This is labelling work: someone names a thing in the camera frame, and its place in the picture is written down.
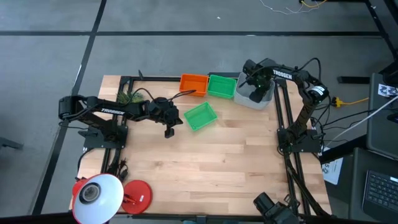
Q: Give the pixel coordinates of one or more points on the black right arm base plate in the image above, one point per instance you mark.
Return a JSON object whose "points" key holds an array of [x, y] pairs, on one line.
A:
{"points": [[311, 143]]}

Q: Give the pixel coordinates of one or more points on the green succulent in black pot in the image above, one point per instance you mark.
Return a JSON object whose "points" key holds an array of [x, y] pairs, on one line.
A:
{"points": [[126, 97]]}

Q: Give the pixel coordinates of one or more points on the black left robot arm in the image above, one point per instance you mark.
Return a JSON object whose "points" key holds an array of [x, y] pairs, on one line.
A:
{"points": [[109, 109]]}

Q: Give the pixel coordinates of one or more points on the black camera rig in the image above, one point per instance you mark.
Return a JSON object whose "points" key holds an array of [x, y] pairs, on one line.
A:
{"points": [[273, 210]]}

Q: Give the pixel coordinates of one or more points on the printed marker paper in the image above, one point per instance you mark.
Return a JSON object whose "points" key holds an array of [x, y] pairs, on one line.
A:
{"points": [[385, 90]]}

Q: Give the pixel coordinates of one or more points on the grey cabinet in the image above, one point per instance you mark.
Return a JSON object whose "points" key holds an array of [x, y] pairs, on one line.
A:
{"points": [[382, 124]]}

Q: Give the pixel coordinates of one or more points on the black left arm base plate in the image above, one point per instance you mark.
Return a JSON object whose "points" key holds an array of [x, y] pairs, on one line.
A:
{"points": [[93, 142]]}

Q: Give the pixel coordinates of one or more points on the white paper sheet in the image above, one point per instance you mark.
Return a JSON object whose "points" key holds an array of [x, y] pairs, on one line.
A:
{"points": [[332, 171]]}

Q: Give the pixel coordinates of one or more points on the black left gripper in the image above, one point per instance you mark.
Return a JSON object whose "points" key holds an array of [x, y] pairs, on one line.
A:
{"points": [[163, 110]]}

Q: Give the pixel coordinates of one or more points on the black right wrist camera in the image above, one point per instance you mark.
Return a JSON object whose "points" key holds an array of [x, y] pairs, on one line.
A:
{"points": [[248, 67]]}

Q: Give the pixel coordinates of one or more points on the green plastic basket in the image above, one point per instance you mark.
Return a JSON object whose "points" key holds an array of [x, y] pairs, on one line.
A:
{"points": [[221, 85], [219, 97], [200, 116]]}

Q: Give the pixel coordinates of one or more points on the black keyboard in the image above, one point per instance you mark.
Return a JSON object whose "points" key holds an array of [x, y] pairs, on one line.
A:
{"points": [[382, 193]]}

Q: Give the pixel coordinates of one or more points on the grey floor bracket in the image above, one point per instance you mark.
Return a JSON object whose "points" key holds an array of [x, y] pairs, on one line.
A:
{"points": [[9, 143]]}

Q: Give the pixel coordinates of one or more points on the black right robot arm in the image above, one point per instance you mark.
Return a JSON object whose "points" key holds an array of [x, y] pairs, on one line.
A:
{"points": [[281, 74]]}

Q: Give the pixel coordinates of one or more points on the black floor bar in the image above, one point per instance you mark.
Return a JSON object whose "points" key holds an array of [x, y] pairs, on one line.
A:
{"points": [[353, 80]]}

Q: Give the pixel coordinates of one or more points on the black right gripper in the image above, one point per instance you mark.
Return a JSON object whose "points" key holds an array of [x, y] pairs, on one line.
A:
{"points": [[262, 79]]}

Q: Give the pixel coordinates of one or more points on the black side desk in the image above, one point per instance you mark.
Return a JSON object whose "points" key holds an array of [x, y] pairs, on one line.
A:
{"points": [[354, 193]]}

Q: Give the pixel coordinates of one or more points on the black aluminium table frame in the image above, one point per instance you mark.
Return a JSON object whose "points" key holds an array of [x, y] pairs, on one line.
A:
{"points": [[155, 79]]}

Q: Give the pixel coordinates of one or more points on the red desk lamp white shade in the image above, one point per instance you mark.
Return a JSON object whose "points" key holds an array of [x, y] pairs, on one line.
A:
{"points": [[99, 199]]}

